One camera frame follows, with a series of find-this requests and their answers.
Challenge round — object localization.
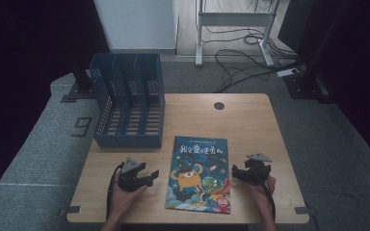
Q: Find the blue children's picture book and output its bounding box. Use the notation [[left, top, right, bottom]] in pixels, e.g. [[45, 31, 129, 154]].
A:
[[165, 136, 231, 215]]

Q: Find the person's right hand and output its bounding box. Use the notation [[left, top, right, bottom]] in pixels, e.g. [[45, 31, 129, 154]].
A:
[[249, 175, 278, 207]]

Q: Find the dark curtain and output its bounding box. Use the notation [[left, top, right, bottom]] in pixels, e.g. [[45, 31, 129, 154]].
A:
[[277, 0, 370, 172], [0, 0, 111, 210]]

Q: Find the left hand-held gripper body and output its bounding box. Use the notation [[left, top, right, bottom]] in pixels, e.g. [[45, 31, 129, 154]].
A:
[[119, 157, 148, 193]]

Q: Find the person's left hand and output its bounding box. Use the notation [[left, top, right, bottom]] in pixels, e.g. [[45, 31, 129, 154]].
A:
[[110, 171, 148, 219]]

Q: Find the right hand-held gripper black cable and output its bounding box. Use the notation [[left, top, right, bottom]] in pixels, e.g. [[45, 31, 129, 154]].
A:
[[255, 172, 277, 223]]

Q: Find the white board panel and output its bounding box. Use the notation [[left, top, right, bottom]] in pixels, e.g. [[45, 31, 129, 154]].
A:
[[93, 0, 178, 53]]

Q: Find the white metal desk frame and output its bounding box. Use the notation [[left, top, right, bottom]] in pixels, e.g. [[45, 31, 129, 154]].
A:
[[195, 0, 282, 67]]

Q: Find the left hand-held gripper black cable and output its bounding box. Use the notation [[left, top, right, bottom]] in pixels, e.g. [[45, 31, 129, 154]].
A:
[[106, 162, 125, 219]]

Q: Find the blue plastic file rack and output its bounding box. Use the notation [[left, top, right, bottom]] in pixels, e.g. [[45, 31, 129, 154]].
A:
[[89, 53, 166, 149]]

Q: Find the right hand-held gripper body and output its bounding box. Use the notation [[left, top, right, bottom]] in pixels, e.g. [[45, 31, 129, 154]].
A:
[[244, 152, 273, 187]]

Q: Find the white power strip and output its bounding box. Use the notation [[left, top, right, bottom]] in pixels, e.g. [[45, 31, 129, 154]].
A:
[[277, 67, 301, 79]]

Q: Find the hand-held gripper black cable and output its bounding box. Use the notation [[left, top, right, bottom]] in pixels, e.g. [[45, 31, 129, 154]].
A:
[[255, 172, 277, 223], [106, 162, 125, 219]]

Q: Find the black metal stand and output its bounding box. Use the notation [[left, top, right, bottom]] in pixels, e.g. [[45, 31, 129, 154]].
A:
[[60, 61, 96, 104], [283, 0, 355, 104]]

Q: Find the tangle of black floor cables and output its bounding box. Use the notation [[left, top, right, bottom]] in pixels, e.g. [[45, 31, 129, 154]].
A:
[[201, 0, 303, 94]]

